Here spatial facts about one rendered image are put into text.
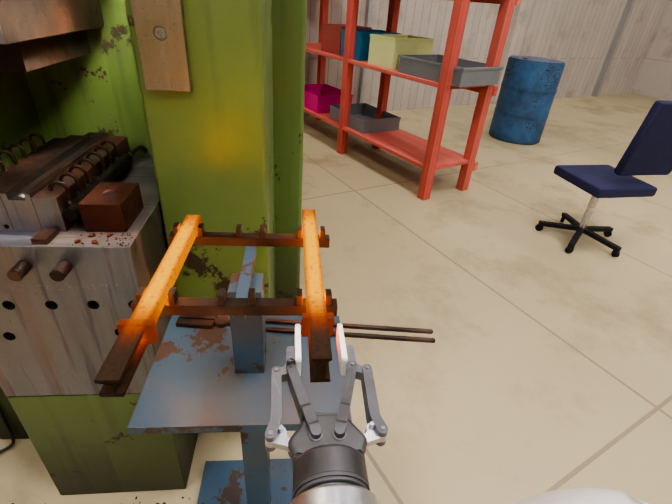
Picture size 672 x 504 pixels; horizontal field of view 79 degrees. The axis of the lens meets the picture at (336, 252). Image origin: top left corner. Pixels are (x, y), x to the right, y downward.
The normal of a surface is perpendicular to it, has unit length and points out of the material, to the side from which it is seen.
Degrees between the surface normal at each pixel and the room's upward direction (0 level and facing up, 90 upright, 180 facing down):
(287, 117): 90
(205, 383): 0
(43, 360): 90
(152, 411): 0
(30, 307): 90
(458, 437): 0
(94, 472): 90
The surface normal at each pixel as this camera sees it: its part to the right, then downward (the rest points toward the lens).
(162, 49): 0.09, 0.54
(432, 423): 0.07, -0.84
